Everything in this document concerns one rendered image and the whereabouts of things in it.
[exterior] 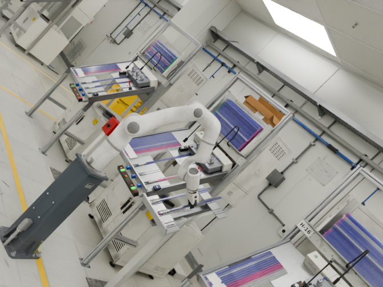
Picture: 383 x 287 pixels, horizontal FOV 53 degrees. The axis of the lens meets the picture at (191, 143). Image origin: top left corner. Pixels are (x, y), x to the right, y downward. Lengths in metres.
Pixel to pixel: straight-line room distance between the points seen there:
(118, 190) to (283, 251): 1.58
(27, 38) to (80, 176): 4.91
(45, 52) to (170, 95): 3.41
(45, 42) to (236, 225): 4.47
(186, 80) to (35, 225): 2.42
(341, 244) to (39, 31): 5.82
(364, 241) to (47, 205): 1.91
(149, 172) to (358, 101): 2.72
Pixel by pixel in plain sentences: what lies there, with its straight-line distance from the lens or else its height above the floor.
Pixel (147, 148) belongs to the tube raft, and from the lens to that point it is 3.26.
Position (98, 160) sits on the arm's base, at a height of 0.77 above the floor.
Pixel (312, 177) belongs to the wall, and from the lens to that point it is 4.51.
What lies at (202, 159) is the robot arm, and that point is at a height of 1.20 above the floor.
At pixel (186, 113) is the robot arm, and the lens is 2.30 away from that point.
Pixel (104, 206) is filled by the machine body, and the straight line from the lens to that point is 3.57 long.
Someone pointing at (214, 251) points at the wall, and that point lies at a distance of 4.71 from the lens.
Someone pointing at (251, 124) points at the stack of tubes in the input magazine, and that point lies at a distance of 3.19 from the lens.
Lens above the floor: 1.43
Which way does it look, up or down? 5 degrees down
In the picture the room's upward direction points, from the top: 45 degrees clockwise
